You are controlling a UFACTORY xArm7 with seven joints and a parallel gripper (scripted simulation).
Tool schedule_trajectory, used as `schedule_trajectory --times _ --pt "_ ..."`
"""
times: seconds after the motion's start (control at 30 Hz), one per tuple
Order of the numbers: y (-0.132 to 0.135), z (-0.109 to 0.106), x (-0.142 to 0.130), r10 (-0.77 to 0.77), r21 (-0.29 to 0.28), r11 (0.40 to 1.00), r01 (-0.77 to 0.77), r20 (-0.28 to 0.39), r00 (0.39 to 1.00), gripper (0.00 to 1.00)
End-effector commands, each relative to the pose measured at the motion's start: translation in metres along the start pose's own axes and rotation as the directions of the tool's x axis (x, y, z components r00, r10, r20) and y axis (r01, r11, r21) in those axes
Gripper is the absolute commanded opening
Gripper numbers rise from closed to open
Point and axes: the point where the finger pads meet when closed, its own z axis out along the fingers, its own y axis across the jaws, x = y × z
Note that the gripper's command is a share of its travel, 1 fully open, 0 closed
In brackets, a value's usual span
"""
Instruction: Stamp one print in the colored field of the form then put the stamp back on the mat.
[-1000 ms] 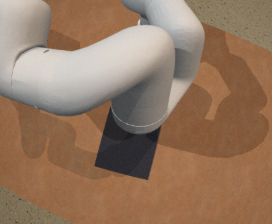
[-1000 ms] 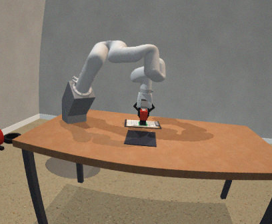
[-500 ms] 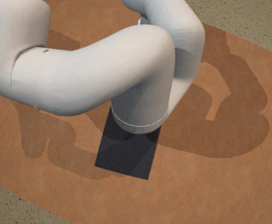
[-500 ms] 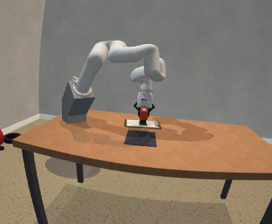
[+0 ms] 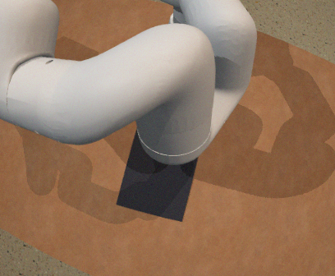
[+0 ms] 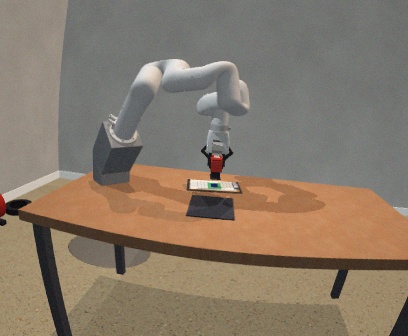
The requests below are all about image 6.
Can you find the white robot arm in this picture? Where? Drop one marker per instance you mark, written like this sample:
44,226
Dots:
177,76

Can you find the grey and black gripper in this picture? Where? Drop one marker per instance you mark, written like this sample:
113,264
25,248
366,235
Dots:
220,136

